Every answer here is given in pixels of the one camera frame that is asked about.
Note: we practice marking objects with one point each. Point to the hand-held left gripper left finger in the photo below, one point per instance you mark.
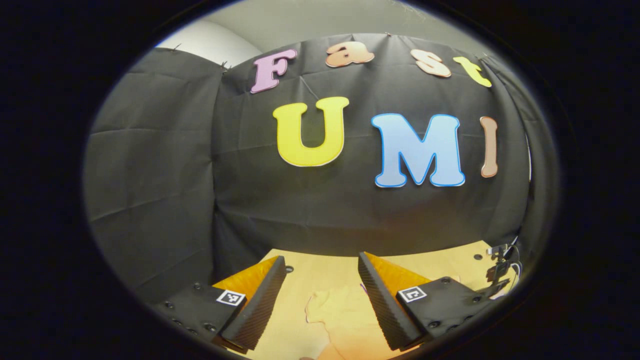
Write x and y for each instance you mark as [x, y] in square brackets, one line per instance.
[257, 310]

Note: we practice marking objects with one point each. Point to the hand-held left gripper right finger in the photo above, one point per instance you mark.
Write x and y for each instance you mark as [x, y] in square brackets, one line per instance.
[382, 305]

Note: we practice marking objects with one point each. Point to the orange T-shirt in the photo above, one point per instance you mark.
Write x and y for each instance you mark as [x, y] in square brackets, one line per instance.
[340, 320]

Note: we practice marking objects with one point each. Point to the black backdrop cloth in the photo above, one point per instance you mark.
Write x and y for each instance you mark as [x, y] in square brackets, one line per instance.
[300, 210]

